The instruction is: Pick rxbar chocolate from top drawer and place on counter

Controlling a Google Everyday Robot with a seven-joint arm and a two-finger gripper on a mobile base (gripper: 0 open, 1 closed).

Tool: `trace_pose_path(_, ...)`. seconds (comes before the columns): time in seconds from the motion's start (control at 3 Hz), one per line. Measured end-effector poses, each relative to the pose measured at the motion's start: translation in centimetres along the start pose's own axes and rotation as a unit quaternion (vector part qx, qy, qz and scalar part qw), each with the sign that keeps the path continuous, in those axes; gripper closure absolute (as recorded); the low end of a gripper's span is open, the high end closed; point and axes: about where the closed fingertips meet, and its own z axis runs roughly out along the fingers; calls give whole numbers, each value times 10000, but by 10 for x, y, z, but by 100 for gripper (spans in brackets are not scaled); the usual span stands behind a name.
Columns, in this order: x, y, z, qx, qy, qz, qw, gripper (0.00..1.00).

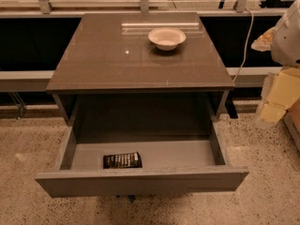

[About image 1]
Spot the white cable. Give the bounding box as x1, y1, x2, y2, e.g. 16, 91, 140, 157
232, 7, 255, 83

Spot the grey cabinet with counter top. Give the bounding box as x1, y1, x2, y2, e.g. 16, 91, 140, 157
47, 13, 233, 122

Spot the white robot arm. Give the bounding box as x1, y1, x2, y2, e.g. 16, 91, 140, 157
251, 0, 300, 128

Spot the metal railing frame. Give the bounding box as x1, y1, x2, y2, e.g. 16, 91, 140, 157
0, 0, 300, 17

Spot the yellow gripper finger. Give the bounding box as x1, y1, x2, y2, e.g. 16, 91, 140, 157
251, 27, 275, 52
255, 67, 300, 128

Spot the black rxbar chocolate wrapper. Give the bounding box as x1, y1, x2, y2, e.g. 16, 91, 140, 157
103, 152, 143, 169

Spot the open grey top drawer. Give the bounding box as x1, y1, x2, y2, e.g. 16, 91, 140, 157
36, 93, 248, 197

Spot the white paper bowl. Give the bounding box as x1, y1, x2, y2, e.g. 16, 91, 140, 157
148, 27, 187, 51

